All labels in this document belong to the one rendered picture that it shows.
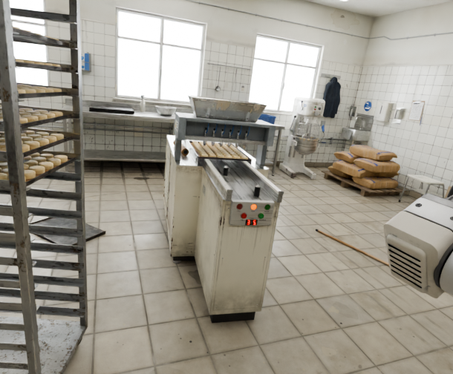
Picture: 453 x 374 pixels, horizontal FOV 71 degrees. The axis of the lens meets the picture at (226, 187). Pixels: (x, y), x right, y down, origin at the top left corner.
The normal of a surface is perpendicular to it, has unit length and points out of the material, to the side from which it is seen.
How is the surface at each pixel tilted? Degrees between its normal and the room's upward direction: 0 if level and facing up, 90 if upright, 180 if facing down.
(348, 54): 90
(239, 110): 115
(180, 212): 90
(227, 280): 90
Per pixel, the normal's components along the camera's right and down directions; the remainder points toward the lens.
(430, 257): -0.48, 0.60
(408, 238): -0.88, 0.04
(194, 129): 0.23, 0.32
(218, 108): 0.16, 0.69
